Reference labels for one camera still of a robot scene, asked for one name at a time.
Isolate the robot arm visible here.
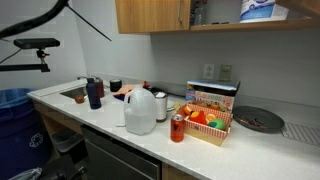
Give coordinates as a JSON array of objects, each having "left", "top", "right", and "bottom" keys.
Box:
[{"left": 0, "top": 0, "right": 111, "bottom": 41}]

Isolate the white steel tumbler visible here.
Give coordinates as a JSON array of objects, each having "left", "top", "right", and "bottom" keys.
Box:
[{"left": 154, "top": 92, "right": 167, "bottom": 121}]

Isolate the translucent plastic milk jug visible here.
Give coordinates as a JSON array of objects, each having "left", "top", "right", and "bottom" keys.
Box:
[{"left": 124, "top": 84, "right": 157, "bottom": 135}]

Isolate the red soda can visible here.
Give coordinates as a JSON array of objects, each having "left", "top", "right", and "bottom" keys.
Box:
[{"left": 170, "top": 114, "right": 184, "bottom": 142}]

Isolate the black tape roll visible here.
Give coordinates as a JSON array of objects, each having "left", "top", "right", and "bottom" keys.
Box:
[{"left": 109, "top": 79, "right": 122, "bottom": 92}]

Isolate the orange toy fruit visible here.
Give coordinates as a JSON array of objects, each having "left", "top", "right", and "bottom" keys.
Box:
[{"left": 206, "top": 114, "right": 216, "bottom": 122}]

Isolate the dark red bottle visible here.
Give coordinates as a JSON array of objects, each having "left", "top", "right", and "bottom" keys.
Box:
[{"left": 95, "top": 78, "right": 105, "bottom": 98}]

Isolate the orange checkered toy basket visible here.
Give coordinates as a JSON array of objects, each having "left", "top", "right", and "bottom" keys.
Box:
[{"left": 175, "top": 104, "right": 232, "bottom": 146}]

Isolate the dark blue water bottle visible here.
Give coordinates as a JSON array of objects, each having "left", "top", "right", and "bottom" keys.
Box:
[{"left": 86, "top": 78, "right": 101, "bottom": 110}]

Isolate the green toy ball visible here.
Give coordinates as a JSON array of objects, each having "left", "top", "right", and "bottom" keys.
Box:
[{"left": 209, "top": 119, "right": 226, "bottom": 130}]

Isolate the black dishwasher front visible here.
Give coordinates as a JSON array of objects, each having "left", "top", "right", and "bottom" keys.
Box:
[{"left": 81, "top": 125, "right": 162, "bottom": 180}]

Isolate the dark round pan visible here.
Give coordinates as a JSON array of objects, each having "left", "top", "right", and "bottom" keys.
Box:
[{"left": 233, "top": 106, "right": 285, "bottom": 133}]

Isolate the blue recycling bin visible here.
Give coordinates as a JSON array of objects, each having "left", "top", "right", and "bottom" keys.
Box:
[{"left": 0, "top": 88, "right": 51, "bottom": 180}]

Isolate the white wall power outlet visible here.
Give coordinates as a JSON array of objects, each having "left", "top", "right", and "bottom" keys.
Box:
[{"left": 203, "top": 64, "right": 214, "bottom": 79}]

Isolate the beige wall switch plate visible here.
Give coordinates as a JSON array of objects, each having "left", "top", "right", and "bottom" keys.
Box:
[{"left": 219, "top": 65, "right": 232, "bottom": 82}]

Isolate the black camera on stand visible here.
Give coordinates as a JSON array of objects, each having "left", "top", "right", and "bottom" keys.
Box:
[{"left": 0, "top": 37, "right": 61, "bottom": 73}]

